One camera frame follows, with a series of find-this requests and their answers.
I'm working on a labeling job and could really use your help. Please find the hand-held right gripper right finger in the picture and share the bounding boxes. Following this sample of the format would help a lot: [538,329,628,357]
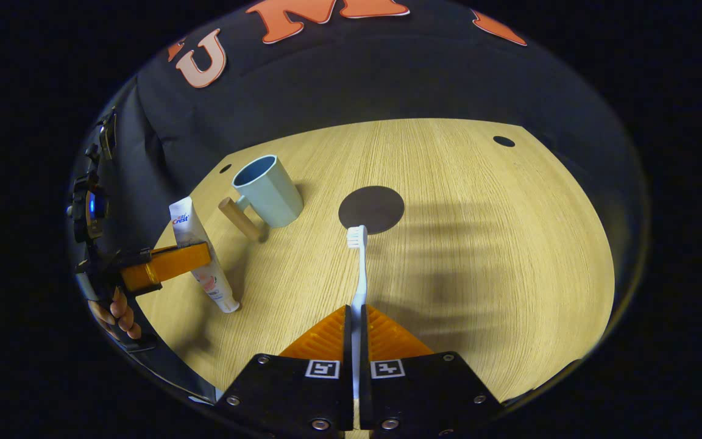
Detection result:
[358,305,504,437]

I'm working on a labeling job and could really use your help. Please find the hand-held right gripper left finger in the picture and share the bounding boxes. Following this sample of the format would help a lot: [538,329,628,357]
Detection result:
[214,305,355,437]

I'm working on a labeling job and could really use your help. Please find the white toothpaste tube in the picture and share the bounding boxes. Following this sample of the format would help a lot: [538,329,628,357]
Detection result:
[169,196,241,313]

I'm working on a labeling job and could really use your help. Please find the pale blue cup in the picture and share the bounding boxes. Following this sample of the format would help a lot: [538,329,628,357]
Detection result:
[218,155,304,241]

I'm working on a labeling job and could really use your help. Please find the white toothbrush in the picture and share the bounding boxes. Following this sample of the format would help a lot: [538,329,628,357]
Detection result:
[346,225,369,406]

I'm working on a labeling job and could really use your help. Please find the dark round coaster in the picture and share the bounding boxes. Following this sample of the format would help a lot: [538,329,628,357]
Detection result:
[338,186,405,235]

